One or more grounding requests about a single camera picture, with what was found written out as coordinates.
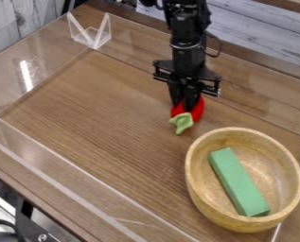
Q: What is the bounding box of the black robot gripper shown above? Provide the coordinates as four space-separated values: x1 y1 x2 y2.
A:
153 60 221 112

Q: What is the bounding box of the red plush strawberry toy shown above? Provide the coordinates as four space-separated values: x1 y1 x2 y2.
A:
169 97 205 135

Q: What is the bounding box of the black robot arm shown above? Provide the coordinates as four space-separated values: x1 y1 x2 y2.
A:
140 0 221 112

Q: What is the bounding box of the green rectangular block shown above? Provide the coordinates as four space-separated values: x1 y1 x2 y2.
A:
209 147 271 217

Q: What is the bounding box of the wooden bowl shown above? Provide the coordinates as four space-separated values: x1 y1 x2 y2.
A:
185 127 300 233

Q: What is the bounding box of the clear acrylic tray wall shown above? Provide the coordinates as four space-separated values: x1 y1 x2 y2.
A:
0 7 300 242

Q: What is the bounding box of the clear acrylic corner bracket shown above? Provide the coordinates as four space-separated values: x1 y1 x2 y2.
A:
66 12 111 50

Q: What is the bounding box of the black cable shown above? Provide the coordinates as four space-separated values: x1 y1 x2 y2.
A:
0 217 27 242

